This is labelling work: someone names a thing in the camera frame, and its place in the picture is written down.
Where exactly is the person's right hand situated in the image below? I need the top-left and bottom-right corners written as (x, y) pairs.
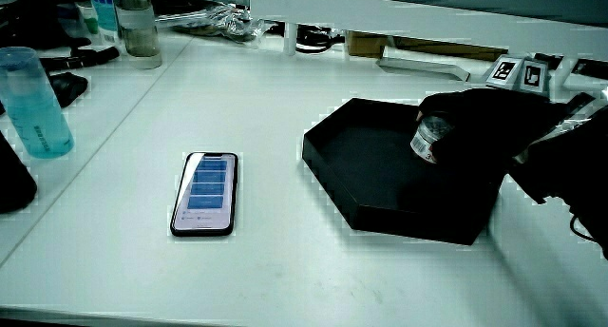
top-left (415, 54), bottom-right (596, 172)

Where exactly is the small clear paper clip jar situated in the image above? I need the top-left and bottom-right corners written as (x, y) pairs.
top-left (409, 114), bottom-right (453, 165)

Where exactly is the black hexagonal plate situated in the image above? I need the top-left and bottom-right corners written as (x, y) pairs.
top-left (301, 97), bottom-right (507, 246)

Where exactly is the white shelf board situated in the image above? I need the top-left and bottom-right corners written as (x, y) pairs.
top-left (248, 0), bottom-right (608, 58)

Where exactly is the brown cardboard box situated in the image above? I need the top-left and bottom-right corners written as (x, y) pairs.
top-left (344, 29), bottom-right (510, 63)

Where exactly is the crumpled clear plastic bag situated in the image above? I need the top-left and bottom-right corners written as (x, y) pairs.
top-left (155, 2), bottom-right (268, 45)

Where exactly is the black smartphone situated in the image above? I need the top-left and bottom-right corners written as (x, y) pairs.
top-left (169, 151), bottom-right (239, 238)

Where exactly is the clear water bottle dark lid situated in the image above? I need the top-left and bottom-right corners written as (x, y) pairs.
top-left (110, 0), bottom-right (163, 70)

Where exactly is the white bottle blue label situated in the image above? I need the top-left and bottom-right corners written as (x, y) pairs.
top-left (86, 0), bottom-right (121, 47)

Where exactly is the small bottle green label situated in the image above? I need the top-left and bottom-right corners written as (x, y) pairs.
top-left (77, 0), bottom-right (102, 36)

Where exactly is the black computer mouse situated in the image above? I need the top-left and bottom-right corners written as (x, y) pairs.
top-left (48, 71), bottom-right (90, 109)

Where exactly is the blue translucent bottle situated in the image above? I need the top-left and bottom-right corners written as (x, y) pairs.
top-left (0, 47), bottom-right (76, 160)

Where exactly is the dark bag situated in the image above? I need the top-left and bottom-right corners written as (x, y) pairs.
top-left (0, 0), bottom-right (92, 50)

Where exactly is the black rounded case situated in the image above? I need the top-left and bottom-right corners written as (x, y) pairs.
top-left (0, 130), bottom-right (39, 215)

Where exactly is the flat white bracket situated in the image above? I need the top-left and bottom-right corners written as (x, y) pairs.
top-left (375, 55), bottom-right (484, 83)

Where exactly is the thin black glove cable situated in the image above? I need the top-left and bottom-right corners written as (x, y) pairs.
top-left (569, 214), bottom-right (598, 243)

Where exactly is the black coiled cable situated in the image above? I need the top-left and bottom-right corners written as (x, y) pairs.
top-left (294, 24), bottom-right (346, 55)

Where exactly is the white support post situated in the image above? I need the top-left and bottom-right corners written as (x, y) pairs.
top-left (282, 22), bottom-right (299, 57)

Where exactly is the black handle tool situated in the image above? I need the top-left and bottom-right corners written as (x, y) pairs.
top-left (39, 46), bottom-right (121, 72)

